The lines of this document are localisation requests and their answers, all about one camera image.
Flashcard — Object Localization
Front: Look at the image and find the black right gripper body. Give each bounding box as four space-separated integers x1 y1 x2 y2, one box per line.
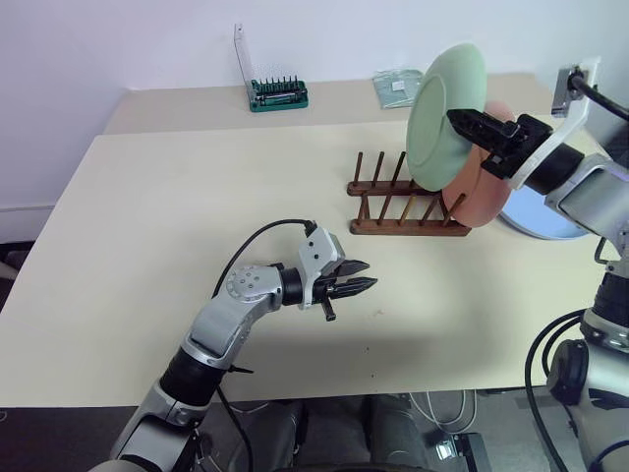
481 113 554 181

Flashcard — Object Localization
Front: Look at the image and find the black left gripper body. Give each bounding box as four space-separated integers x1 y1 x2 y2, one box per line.
313 259 351 324

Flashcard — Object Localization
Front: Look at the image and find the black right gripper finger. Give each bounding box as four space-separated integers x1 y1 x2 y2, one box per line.
446 108 513 151

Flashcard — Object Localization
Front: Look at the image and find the green plate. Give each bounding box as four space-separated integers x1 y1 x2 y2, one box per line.
405 42 488 192

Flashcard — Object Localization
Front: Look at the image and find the wooden dish rack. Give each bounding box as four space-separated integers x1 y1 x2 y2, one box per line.
346 150 471 237

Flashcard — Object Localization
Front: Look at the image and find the pink plate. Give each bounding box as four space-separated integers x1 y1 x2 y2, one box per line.
440 100 517 228

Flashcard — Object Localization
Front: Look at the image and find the blue plate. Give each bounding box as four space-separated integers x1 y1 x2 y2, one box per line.
495 184 591 241

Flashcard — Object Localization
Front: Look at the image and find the dark rounded shape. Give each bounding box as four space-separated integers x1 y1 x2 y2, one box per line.
367 394 429 471
230 397 368 471

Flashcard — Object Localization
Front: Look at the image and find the green screwdriver bit case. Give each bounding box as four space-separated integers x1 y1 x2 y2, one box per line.
248 76 311 113

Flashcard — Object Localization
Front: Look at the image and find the black floor device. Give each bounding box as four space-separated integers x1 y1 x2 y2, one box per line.
426 430 492 472

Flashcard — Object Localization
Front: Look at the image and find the clear plastic case lid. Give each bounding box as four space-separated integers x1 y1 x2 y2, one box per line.
233 23 257 107

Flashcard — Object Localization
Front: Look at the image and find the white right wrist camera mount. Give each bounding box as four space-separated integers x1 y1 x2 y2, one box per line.
509 55 603 191

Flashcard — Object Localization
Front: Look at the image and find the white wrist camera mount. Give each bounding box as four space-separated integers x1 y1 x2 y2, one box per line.
297 226 345 312
509 55 603 191

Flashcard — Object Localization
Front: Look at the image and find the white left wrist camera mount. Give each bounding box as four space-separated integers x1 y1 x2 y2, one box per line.
297 226 345 312

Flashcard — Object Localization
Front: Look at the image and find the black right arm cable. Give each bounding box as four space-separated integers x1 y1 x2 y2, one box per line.
567 71 629 122

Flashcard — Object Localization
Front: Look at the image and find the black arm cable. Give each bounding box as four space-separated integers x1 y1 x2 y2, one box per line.
567 71 629 122
210 218 318 301

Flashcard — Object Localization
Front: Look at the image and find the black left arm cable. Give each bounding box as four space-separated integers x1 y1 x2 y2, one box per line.
210 218 318 301

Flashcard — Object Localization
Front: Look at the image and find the white floor cable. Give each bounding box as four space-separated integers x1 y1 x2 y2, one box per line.
409 390 479 430

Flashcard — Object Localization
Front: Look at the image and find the black looped cable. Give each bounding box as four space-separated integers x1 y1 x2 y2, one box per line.
524 308 629 472

